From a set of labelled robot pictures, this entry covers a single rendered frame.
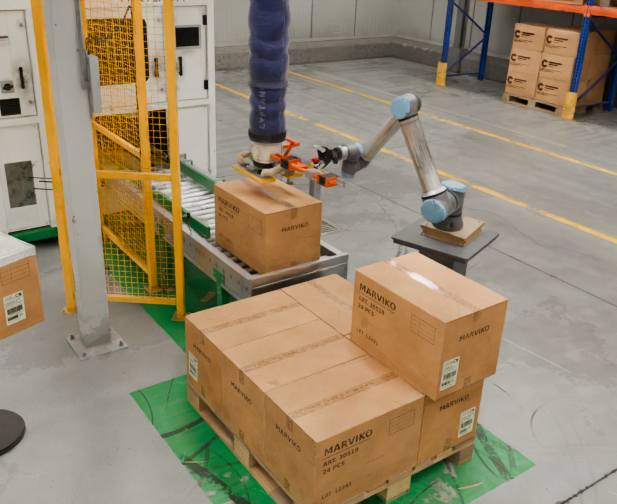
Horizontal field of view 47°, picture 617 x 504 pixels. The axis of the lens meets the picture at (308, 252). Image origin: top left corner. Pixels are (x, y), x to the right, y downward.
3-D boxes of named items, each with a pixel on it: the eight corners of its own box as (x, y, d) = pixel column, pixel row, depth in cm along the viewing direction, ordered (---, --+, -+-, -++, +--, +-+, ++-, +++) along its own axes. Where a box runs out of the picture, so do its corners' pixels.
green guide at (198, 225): (107, 173, 573) (106, 162, 569) (119, 171, 579) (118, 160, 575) (196, 241, 455) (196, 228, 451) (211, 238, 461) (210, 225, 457)
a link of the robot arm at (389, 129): (419, 83, 405) (354, 157, 451) (409, 88, 396) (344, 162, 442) (433, 98, 403) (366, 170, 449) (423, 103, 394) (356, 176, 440)
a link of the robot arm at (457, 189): (466, 209, 425) (471, 182, 416) (454, 218, 412) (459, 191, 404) (443, 202, 432) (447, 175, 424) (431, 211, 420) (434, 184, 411)
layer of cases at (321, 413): (186, 379, 387) (184, 315, 370) (332, 330, 440) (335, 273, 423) (312, 518, 298) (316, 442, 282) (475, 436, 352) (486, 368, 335)
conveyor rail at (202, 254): (105, 191, 578) (103, 169, 570) (111, 190, 580) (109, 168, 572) (248, 309, 407) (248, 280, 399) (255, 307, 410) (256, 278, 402)
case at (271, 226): (215, 242, 457) (214, 183, 440) (267, 230, 478) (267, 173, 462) (265, 277, 413) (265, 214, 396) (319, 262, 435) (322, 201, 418)
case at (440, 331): (349, 340, 354) (355, 269, 337) (408, 319, 375) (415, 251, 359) (435, 401, 310) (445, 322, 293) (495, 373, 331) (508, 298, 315)
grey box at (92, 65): (81, 106, 393) (76, 51, 380) (91, 105, 396) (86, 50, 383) (94, 114, 378) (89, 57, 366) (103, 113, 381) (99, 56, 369)
